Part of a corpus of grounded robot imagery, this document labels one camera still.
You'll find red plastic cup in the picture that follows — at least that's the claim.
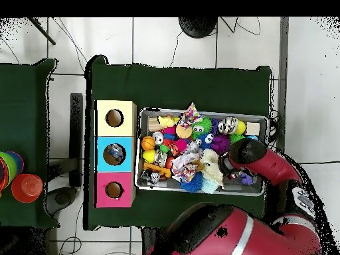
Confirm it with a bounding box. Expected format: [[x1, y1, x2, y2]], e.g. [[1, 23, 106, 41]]
[[11, 173, 44, 204]]

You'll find plain wooden block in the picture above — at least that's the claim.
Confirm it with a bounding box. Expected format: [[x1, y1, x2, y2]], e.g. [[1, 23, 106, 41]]
[[246, 122, 261, 136]]

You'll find purple knobby rubber ball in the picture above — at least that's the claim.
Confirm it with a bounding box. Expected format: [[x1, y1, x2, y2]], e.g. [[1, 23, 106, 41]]
[[211, 133, 231, 155]]

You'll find black round stand base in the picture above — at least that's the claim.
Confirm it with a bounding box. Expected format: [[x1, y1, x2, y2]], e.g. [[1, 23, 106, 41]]
[[178, 17, 218, 39]]

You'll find cream waffle cloth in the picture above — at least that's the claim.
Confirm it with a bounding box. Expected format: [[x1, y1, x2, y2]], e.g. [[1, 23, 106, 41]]
[[199, 148, 225, 188]]

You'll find blue spiky rubber ball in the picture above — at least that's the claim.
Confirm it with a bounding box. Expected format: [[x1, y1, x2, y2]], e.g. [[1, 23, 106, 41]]
[[179, 172, 204, 193]]

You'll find orange toy basketball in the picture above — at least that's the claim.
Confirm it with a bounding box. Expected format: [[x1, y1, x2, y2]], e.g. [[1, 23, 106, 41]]
[[140, 135, 157, 151]]

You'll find black tripod leg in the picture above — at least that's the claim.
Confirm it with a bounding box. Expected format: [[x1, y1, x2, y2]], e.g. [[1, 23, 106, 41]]
[[27, 17, 57, 46]]

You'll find black upright panel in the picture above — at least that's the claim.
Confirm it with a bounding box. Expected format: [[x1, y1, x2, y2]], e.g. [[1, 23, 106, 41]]
[[69, 92, 84, 188]]

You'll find wire mesh bin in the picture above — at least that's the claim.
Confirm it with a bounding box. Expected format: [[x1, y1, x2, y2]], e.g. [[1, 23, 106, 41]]
[[134, 106, 269, 197]]

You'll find grey floor cable cover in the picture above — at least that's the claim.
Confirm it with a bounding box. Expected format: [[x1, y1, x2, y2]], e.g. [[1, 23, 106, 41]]
[[276, 17, 290, 153]]

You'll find grey oval floor base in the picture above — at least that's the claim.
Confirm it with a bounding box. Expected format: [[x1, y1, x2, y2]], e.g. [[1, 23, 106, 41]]
[[43, 186, 78, 216]]

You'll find dark green side tablecloth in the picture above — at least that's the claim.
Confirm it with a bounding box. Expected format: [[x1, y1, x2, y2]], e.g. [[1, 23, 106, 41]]
[[0, 58, 60, 230]]

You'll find wooden box with three holes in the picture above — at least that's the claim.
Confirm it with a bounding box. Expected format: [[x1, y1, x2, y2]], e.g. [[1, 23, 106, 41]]
[[94, 100, 138, 209]]

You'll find black floor cable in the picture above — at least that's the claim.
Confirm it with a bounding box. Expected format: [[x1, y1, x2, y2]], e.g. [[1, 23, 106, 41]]
[[299, 159, 340, 165]]

